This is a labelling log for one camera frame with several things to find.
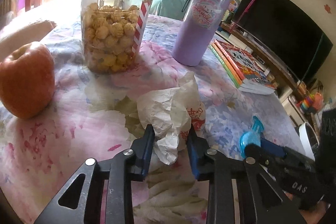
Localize blue plastic wrapper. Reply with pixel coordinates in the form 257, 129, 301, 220
239, 116, 264, 158

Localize white paper bag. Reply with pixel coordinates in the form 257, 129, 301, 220
137, 72, 206, 165

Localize white round trash bin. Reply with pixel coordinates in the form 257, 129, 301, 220
298, 122, 319, 160

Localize white TV cabinet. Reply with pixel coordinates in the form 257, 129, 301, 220
217, 23, 313, 126

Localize stack of children's books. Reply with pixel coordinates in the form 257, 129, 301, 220
209, 39, 276, 95

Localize black flat television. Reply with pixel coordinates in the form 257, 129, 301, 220
232, 0, 333, 82

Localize red apple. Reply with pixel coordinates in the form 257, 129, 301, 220
1, 42, 55, 119

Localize purple thermos bottle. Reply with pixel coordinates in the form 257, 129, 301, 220
171, 0, 231, 67

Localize clear popcorn tub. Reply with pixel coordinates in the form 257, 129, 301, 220
81, 0, 153, 74

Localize rainbow stacking ring toy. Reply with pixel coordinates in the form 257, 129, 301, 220
299, 95, 314, 113

